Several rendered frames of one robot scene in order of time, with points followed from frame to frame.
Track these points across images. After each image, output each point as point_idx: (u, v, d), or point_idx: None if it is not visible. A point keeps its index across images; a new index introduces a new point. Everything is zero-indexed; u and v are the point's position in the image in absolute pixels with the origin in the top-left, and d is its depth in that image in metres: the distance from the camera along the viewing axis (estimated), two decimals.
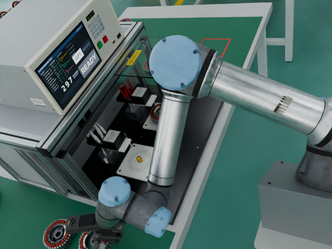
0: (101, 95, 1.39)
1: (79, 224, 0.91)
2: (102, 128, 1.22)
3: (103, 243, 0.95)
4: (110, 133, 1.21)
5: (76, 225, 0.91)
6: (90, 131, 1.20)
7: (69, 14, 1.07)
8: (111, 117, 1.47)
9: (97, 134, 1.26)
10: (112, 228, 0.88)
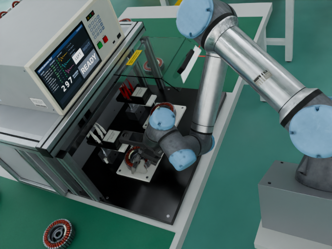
0: (101, 95, 1.39)
1: (130, 138, 1.13)
2: (102, 128, 1.22)
3: (144, 160, 1.16)
4: (110, 133, 1.21)
5: (128, 138, 1.13)
6: (90, 131, 1.20)
7: (69, 14, 1.07)
8: (111, 117, 1.47)
9: (97, 134, 1.26)
10: (153, 149, 1.08)
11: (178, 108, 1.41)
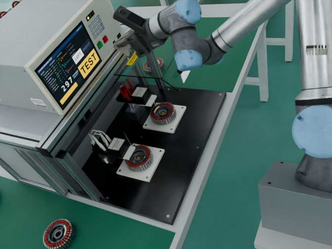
0: (101, 95, 1.39)
1: (128, 17, 0.98)
2: (107, 136, 1.26)
3: (130, 46, 1.06)
4: (115, 141, 1.25)
5: (125, 16, 0.98)
6: (95, 139, 1.24)
7: (69, 14, 1.07)
8: (111, 117, 1.47)
9: (102, 142, 1.30)
10: (153, 39, 0.98)
11: (178, 108, 1.41)
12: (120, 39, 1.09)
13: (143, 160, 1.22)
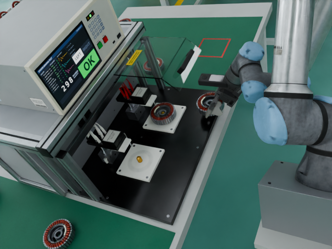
0: (101, 95, 1.39)
1: (209, 79, 1.18)
2: (102, 128, 1.22)
3: (220, 102, 1.22)
4: (110, 133, 1.21)
5: (207, 79, 1.19)
6: (90, 131, 1.20)
7: (69, 14, 1.07)
8: (111, 117, 1.47)
9: (97, 134, 1.26)
10: (235, 87, 1.14)
11: (178, 108, 1.41)
12: (216, 91, 1.30)
13: None
